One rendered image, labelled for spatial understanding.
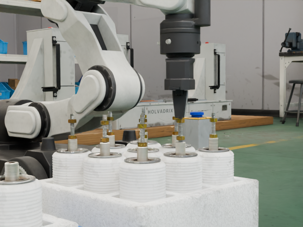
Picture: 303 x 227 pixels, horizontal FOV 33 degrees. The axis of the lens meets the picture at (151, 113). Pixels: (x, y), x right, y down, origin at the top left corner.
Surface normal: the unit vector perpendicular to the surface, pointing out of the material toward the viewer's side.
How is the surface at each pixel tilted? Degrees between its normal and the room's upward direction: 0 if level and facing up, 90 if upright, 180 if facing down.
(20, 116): 90
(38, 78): 90
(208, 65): 90
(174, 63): 90
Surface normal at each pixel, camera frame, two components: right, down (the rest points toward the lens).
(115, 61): 0.54, -0.65
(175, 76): -0.20, 0.05
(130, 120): 0.73, 0.03
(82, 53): -0.68, 0.04
